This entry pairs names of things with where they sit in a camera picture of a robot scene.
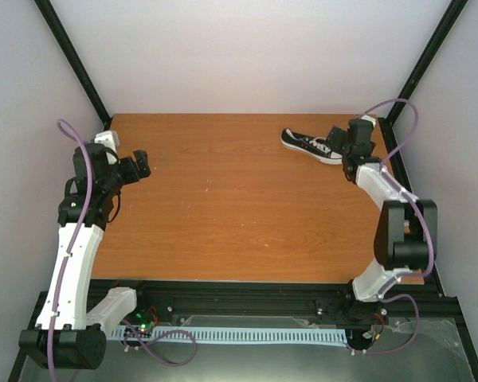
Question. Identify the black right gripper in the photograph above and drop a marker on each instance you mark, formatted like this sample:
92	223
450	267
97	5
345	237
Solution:
336	145

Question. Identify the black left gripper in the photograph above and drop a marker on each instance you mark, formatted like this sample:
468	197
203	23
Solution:
134	174

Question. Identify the black white canvas sneaker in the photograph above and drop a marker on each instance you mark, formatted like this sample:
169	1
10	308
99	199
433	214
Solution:
294	141

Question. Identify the white shoelace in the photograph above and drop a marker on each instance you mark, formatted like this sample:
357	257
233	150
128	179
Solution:
317	147

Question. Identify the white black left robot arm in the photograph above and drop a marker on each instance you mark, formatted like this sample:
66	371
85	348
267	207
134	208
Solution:
67	334

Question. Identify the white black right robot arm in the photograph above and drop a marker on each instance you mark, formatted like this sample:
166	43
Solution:
407	225

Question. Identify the circuit board with green led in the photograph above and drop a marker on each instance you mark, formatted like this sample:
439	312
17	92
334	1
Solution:
144	322

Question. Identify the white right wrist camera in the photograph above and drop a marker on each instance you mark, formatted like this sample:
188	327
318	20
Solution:
367	118

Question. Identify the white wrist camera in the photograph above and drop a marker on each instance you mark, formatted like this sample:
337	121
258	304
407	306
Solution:
111	141
367	118

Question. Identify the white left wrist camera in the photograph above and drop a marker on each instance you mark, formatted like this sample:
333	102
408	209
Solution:
111	141

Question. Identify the black left frame post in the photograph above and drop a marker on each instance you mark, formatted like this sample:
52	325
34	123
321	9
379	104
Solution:
62	38

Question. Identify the black frame post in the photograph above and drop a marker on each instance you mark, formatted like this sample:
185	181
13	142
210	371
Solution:
62	38
433	45

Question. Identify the light blue slotted cable duct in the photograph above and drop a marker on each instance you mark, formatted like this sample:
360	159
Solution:
238	336

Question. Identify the black right frame post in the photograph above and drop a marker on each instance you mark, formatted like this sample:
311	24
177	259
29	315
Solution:
433	45

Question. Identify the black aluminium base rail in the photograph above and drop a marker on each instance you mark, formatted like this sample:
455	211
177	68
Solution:
319	303

